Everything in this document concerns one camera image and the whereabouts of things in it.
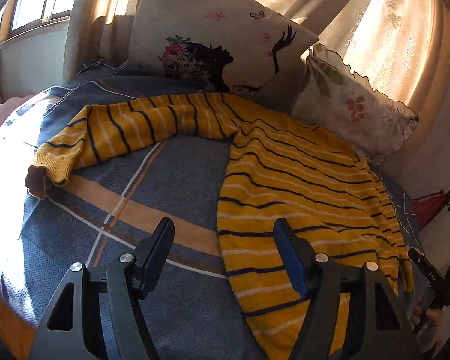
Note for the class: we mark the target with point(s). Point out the window with frame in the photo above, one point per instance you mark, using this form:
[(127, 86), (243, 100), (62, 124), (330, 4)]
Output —
[(19, 16)]

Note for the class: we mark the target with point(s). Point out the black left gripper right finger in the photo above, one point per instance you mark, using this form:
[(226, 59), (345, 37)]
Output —
[(377, 327)]

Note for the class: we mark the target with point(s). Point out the white cushion with lady print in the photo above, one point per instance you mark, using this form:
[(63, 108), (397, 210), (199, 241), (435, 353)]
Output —
[(227, 46)]

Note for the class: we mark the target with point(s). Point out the person's right hand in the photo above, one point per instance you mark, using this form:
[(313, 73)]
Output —
[(434, 318)]

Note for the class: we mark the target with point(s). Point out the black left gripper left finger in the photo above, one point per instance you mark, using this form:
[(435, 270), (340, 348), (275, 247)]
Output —
[(71, 326)]

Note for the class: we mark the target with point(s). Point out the yellow striped knit sweater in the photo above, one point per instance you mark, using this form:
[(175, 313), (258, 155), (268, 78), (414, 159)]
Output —
[(278, 168)]

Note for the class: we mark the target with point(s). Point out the red plastic bag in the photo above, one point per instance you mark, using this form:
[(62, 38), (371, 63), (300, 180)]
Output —
[(427, 207)]

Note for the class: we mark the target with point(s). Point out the white floral leaf pillow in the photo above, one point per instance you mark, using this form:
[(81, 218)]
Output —
[(344, 103)]

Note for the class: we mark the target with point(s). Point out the blue plaid bed sheet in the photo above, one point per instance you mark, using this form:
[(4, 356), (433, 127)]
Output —
[(105, 210)]

